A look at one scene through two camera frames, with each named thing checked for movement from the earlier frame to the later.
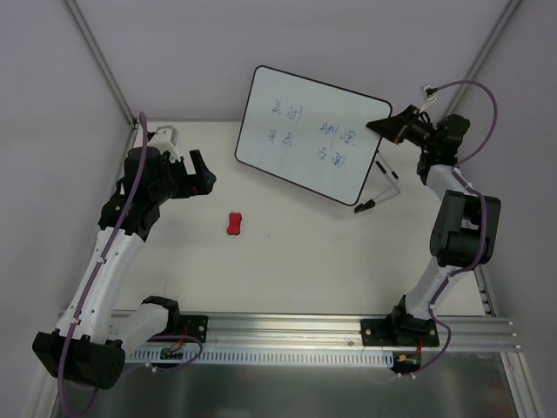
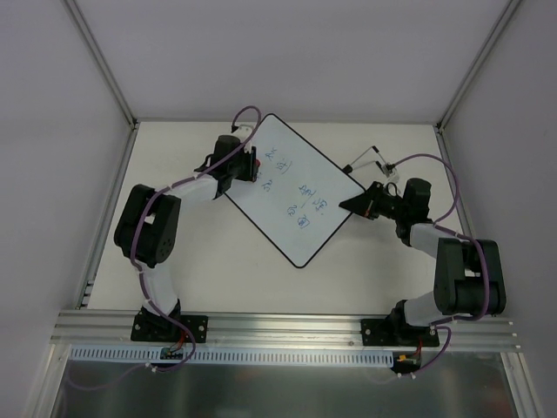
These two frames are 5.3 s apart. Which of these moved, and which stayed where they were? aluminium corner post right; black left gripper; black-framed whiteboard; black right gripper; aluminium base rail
Moved: black right gripper; black-framed whiteboard; black left gripper
Stayed: aluminium corner post right; aluminium base rail
